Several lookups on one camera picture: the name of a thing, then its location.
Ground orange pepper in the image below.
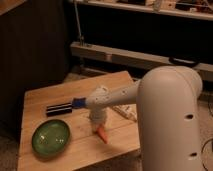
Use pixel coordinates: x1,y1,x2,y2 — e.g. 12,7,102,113
97,125,108,143

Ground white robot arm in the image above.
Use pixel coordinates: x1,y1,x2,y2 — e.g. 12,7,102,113
86,66,203,171

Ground wooden folding table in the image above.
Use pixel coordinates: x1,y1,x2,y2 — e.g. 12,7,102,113
18,71,140,171

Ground grey metal shelf beam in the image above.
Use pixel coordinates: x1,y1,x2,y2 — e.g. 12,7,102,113
69,41,213,82

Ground metal vertical pole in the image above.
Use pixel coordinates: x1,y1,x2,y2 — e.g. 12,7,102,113
73,0,84,45

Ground upper wooden shelf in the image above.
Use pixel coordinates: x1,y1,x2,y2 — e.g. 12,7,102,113
68,0,213,21

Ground black handle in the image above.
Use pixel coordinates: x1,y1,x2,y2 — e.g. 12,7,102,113
169,57,199,68

